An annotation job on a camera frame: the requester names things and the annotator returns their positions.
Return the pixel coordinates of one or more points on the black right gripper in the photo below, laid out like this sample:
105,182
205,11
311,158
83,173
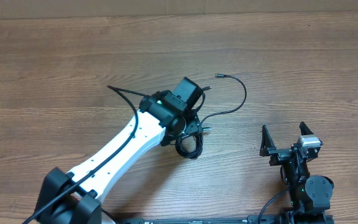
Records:
278,154

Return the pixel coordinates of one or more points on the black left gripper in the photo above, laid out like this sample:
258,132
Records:
194,126

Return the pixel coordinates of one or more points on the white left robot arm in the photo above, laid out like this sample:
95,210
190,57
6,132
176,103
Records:
77,196

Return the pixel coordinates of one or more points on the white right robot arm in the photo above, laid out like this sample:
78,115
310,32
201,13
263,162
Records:
309,194

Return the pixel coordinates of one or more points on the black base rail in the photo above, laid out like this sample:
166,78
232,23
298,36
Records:
251,219

